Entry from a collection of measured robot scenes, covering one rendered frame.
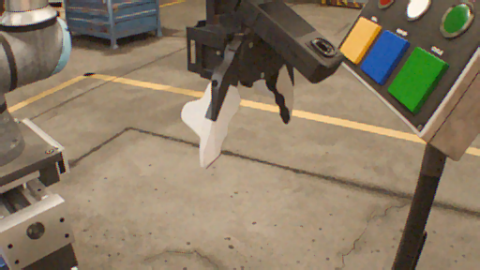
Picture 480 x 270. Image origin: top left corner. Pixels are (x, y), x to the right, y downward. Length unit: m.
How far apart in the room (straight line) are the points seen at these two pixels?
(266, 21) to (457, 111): 0.25
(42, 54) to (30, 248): 0.35
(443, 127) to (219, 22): 0.29
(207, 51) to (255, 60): 0.06
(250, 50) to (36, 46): 0.47
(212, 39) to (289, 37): 0.09
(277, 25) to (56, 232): 0.52
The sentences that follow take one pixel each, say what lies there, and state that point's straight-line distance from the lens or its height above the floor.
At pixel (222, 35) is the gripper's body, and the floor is 1.07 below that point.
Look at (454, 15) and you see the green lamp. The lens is 0.55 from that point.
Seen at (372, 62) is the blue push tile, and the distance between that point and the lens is 0.63.
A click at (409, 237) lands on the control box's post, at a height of 0.65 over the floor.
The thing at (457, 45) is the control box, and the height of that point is 1.06.
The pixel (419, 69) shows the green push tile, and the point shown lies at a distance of 0.53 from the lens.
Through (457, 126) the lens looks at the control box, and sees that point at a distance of 0.51.
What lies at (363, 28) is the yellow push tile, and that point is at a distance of 0.71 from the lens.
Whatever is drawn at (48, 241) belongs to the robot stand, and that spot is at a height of 0.71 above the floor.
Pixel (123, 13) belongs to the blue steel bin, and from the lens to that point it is 4.95.
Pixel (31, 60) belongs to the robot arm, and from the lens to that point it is 0.77.
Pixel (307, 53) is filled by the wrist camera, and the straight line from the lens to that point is 0.37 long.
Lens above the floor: 1.16
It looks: 27 degrees down
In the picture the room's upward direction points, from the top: straight up
